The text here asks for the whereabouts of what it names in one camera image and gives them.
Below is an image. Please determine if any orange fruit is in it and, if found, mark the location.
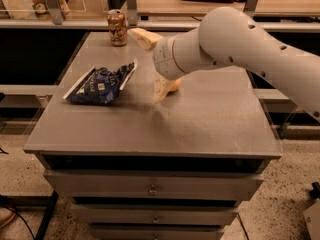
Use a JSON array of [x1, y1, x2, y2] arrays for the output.
[[169, 78, 182, 92]]

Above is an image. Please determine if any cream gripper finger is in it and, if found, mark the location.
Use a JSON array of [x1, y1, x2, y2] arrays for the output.
[[153, 76, 175, 103], [128, 28, 162, 50]]

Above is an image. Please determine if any white and orange package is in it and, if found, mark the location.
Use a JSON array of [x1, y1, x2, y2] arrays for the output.
[[0, 0, 49, 20]]

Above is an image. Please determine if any blue chip bag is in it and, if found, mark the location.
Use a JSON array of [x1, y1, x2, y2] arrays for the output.
[[63, 58, 138, 105]]

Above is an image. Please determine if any orange patterned soda can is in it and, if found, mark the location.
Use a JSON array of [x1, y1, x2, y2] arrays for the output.
[[107, 9, 127, 46]]

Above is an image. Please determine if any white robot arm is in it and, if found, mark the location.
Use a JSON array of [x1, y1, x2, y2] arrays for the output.
[[129, 7, 320, 120]]

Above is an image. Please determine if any grey drawer cabinet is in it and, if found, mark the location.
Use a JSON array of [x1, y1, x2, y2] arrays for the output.
[[24, 32, 281, 240]]

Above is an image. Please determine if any black floor cable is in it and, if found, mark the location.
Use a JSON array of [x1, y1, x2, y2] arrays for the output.
[[0, 203, 37, 240]]

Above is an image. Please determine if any grey box on floor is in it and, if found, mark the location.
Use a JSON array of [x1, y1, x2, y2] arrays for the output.
[[303, 182, 320, 240]]

